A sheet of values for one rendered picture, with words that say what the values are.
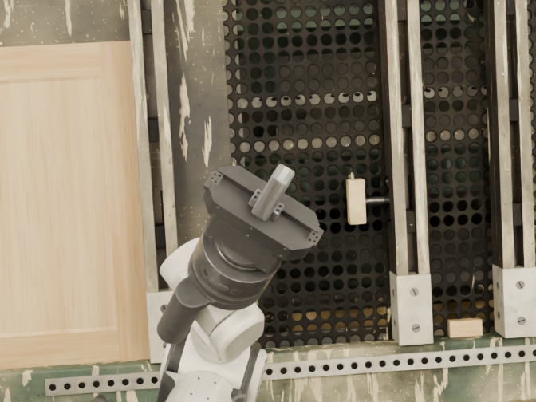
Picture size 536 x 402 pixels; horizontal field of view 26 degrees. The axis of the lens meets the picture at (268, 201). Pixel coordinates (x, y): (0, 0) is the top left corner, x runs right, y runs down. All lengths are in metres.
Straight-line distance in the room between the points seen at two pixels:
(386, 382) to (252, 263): 0.96
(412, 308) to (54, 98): 0.73
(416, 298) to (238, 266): 0.91
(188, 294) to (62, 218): 0.86
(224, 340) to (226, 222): 0.18
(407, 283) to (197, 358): 0.64
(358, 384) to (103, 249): 0.52
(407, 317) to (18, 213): 0.71
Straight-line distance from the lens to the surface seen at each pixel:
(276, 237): 1.14
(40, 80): 2.07
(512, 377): 2.17
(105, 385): 2.08
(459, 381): 2.15
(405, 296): 2.07
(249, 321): 1.28
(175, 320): 1.27
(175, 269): 1.30
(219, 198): 1.14
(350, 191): 2.07
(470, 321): 2.16
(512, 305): 2.12
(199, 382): 1.49
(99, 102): 2.06
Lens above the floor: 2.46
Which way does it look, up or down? 41 degrees down
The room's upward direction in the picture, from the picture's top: straight up
